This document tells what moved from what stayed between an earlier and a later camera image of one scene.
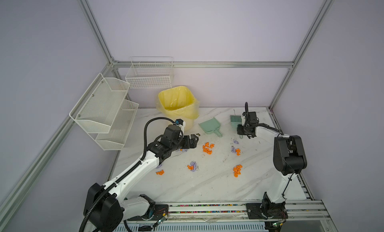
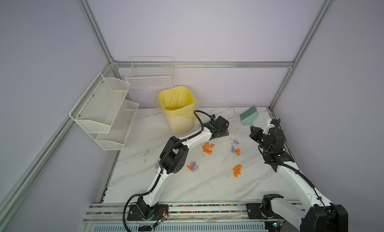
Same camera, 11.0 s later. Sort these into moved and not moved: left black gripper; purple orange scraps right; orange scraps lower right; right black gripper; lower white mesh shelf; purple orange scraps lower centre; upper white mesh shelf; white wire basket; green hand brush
Moved: green hand brush; right black gripper; left black gripper
Not moved: orange scraps lower right; purple orange scraps lower centre; purple orange scraps right; lower white mesh shelf; white wire basket; upper white mesh shelf
